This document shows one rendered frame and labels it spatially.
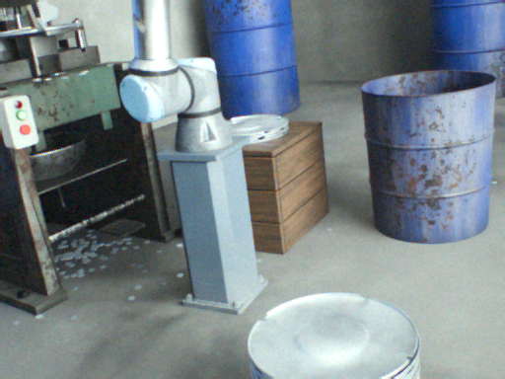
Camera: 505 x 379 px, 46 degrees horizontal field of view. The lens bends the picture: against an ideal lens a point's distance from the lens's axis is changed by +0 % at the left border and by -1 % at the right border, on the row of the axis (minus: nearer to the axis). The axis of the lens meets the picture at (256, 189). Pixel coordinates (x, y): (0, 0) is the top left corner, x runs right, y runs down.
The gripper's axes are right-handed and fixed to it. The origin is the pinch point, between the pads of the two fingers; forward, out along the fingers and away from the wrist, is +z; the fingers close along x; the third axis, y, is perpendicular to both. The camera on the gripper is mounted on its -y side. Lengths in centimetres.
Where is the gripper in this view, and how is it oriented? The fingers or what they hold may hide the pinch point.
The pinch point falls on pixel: (41, 26)
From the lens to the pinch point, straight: 188.9
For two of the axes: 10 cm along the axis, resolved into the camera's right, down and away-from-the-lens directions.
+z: 0.5, 7.9, 6.1
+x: -2.2, -5.9, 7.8
